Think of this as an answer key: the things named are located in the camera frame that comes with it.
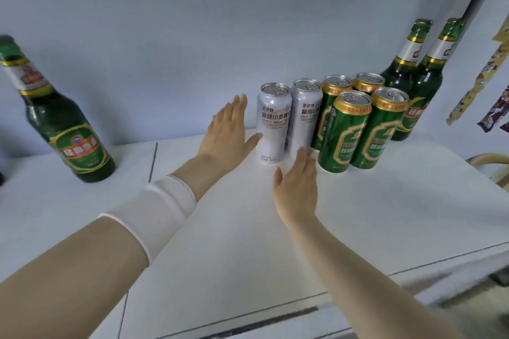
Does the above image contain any person's left hand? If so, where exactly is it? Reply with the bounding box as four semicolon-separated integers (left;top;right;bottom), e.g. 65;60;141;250
186;93;264;191

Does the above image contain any person's right hand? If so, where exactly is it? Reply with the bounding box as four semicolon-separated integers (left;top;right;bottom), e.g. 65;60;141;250
271;146;320;231

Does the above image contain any silver beer can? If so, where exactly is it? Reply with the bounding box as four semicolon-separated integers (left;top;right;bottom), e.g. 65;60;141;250
284;78;323;160
256;82;293;166

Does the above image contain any green beer can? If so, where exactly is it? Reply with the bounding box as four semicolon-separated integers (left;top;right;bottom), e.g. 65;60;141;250
318;90;373;174
311;75;353;151
351;72;386;95
349;86;410;170

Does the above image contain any white metal shelf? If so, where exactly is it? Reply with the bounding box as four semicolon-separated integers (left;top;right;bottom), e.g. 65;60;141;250
0;0;509;339

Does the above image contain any green glass beer bottle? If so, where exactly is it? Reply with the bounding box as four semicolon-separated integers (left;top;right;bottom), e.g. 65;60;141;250
391;17;465;142
380;19;433;93
0;34;117;184

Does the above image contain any person's right forearm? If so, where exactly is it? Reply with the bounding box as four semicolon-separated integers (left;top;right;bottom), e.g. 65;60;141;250
287;211;454;339

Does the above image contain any person's left forearm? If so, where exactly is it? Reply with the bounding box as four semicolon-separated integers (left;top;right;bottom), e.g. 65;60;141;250
0;158;212;339

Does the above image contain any white wrist sleeve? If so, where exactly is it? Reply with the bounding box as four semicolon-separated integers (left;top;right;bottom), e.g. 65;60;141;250
98;175;198;268

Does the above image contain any wooden chair dark seat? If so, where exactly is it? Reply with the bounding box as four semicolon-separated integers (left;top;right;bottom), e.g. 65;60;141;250
465;153;509;192

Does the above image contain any yellow hanging snack strip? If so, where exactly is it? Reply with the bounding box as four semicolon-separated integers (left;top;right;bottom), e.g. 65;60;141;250
445;13;509;126

